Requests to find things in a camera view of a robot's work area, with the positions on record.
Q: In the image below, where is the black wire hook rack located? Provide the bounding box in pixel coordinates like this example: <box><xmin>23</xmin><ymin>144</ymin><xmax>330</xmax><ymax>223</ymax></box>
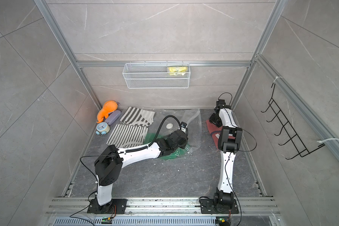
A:
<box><xmin>261</xmin><ymin>83</ymin><xmax>325</xmax><ymax>160</ymax></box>

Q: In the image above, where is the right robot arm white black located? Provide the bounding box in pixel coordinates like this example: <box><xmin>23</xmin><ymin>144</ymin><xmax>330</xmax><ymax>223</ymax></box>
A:
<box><xmin>209</xmin><ymin>98</ymin><xmax>243</xmax><ymax>213</ymax></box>

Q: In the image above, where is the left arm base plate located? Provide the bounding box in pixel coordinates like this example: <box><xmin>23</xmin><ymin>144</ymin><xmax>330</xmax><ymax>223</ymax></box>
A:
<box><xmin>87</xmin><ymin>198</ymin><xmax>128</xmax><ymax>214</ymax></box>

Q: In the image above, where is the white wire mesh basket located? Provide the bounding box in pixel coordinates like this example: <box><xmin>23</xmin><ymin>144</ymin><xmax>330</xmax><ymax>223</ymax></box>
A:
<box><xmin>122</xmin><ymin>63</ymin><xmax>191</xmax><ymax>89</ymax></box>

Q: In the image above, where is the purple fabric glasses case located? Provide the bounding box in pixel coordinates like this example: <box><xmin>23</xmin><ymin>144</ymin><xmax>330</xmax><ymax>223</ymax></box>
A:
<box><xmin>104</xmin><ymin>110</ymin><xmax>121</xmax><ymax>125</ymax></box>

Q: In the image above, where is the clear plastic vacuum bag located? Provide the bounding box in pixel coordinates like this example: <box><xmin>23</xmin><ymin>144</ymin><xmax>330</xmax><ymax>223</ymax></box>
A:
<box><xmin>106</xmin><ymin>107</ymin><xmax>202</xmax><ymax>160</ymax></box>

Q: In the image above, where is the green ribbed garment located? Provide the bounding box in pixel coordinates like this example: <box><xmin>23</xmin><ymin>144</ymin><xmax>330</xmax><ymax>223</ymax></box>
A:
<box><xmin>144</xmin><ymin>133</ymin><xmax>191</xmax><ymax>161</ymax></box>

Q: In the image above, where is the striped tank top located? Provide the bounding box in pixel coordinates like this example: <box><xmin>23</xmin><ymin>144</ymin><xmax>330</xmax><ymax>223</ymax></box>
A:
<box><xmin>120</xmin><ymin>106</ymin><xmax>155</xmax><ymax>127</ymax></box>

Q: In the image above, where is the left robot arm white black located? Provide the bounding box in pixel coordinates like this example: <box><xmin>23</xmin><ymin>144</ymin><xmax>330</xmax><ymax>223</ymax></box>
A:
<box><xmin>94</xmin><ymin>130</ymin><xmax>188</xmax><ymax>206</ymax></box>

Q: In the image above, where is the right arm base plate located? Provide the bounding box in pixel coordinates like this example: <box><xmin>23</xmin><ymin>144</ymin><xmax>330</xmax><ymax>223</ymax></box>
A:
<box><xmin>199</xmin><ymin>196</ymin><xmax>239</xmax><ymax>214</ymax></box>

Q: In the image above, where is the red garment with dark trim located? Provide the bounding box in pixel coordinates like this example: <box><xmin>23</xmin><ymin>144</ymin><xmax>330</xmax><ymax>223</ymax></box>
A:
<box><xmin>206</xmin><ymin>120</ymin><xmax>237</xmax><ymax>152</ymax></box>

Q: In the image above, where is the white vacuum bag valve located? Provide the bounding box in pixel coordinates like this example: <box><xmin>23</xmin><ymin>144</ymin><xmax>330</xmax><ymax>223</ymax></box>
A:
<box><xmin>166</xmin><ymin>123</ymin><xmax>173</xmax><ymax>129</ymax></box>

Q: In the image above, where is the yellow item in basket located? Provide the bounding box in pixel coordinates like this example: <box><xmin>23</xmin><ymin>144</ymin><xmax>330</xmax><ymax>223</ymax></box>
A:
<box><xmin>167</xmin><ymin>66</ymin><xmax>188</xmax><ymax>76</ymax></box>

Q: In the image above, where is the large striped white garment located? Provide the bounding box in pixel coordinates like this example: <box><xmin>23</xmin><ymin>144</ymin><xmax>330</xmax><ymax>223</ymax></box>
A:
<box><xmin>106</xmin><ymin>124</ymin><xmax>148</xmax><ymax>148</ymax></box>

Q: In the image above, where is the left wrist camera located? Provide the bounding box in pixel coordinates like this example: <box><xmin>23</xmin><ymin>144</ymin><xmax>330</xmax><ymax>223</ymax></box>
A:
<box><xmin>180</xmin><ymin>122</ymin><xmax>187</xmax><ymax>132</ymax></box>

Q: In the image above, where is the aluminium mounting rail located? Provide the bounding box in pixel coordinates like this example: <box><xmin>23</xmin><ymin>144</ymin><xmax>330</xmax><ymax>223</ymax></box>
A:
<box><xmin>46</xmin><ymin>197</ymin><xmax>281</xmax><ymax>217</ymax></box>

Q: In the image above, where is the blue cream alarm clock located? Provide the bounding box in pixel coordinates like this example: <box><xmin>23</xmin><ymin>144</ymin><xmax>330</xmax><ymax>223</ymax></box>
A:
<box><xmin>95</xmin><ymin>122</ymin><xmax>110</xmax><ymax>136</ymax></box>

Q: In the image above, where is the orange plush toy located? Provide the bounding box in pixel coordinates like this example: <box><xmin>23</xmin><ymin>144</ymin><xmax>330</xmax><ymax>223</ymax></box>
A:
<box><xmin>97</xmin><ymin>100</ymin><xmax>119</xmax><ymax>123</ymax></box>

